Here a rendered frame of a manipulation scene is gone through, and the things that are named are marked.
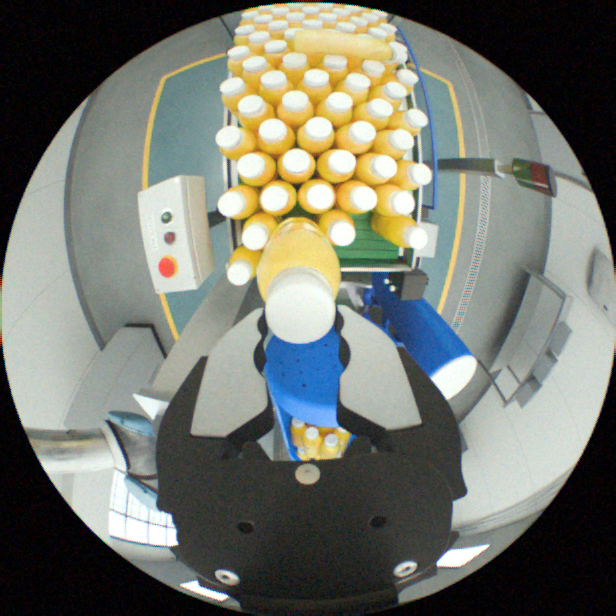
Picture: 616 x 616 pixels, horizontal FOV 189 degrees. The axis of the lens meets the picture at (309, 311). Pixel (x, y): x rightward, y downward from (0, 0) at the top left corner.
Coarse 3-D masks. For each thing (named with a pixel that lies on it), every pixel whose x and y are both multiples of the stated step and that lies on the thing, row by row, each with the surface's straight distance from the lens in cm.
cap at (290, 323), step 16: (272, 288) 12; (288, 288) 11; (304, 288) 11; (320, 288) 11; (272, 304) 11; (288, 304) 11; (304, 304) 11; (320, 304) 11; (272, 320) 12; (288, 320) 12; (304, 320) 12; (320, 320) 12; (288, 336) 12; (304, 336) 12; (320, 336) 12
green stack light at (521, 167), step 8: (512, 160) 49; (520, 160) 48; (528, 160) 48; (512, 168) 48; (520, 168) 47; (528, 168) 46; (520, 176) 47; (528, 176) 46; (520, 184) 49; (528, 184) 47
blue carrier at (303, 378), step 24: (336, 336) 46; (288, 360) 41; (312, 360) 40; (336, 360) 40; (288, 384) 37; (312, 384) 36; (336, 384) 37; (288, 408) 39; (312, 408) 34; (288, 432) 79
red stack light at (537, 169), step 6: (534, 162) 47; (534, 168) 46; (540, 168) 45; (534, 174) 45; (540, 174) 45; (534, 180) 46; (540, 180) 45; (534, 186) 47; (540, 186) 46; (546, 186) 45; (540, 192) 48; (546, 192) 46
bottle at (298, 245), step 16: (288, 224) 22; (304, 224) 21; (272, 240) 17; (288, 240) 15; (304, 240) 15; (320, 240) 16; (272, 256) 14; (288, 256) 14; (304, 256) 13; (320, 256) 14; (336, 256) 16; (272, 272) 14; (288, 272) 13; (304, 272) 13; (320, 272) 13; (336, 272) 15; (336, 288) 15
